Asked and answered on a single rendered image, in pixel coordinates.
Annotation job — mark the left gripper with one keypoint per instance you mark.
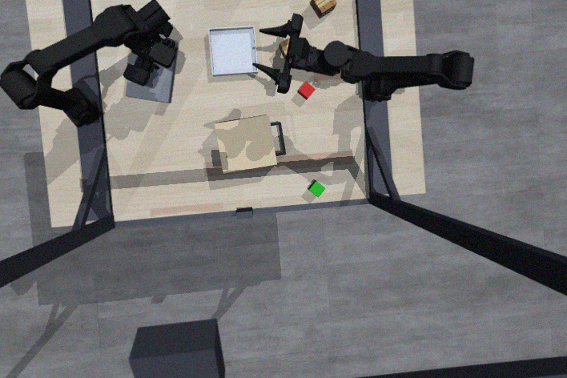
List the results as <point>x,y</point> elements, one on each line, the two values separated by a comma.
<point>134,72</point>

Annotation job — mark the brown cardboard box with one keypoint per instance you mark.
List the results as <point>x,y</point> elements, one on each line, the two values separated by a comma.
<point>283,47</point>
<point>323,7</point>

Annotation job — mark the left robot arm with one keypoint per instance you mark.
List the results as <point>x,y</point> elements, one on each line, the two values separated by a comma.
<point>115,26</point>

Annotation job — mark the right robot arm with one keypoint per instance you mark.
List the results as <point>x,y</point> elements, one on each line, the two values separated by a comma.
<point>411,70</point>

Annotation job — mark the red block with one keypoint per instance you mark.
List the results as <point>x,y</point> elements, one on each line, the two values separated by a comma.
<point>306,90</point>

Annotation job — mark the green block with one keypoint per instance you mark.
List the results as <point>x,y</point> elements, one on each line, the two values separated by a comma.
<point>316,188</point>

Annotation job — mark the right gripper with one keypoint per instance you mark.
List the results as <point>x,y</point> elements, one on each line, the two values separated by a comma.
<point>292,28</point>

